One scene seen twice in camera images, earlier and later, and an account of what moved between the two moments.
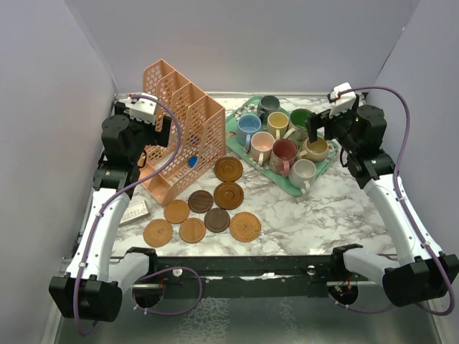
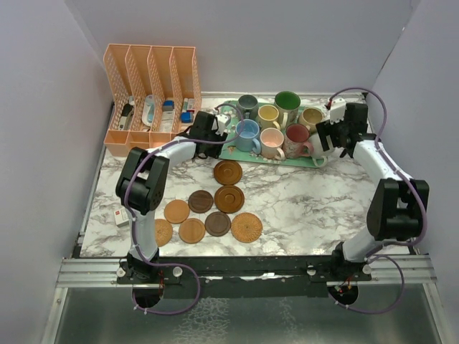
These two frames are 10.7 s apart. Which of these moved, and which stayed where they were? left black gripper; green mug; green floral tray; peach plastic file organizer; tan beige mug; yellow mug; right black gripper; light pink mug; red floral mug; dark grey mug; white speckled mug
Moved: light pink mug; red floral mug; green mug; yellow mug; green floral tray; white speckled mug; dark grey mug; left black gripper; peach plastic file organizer; tan beige mug
Stayed: right black gripper
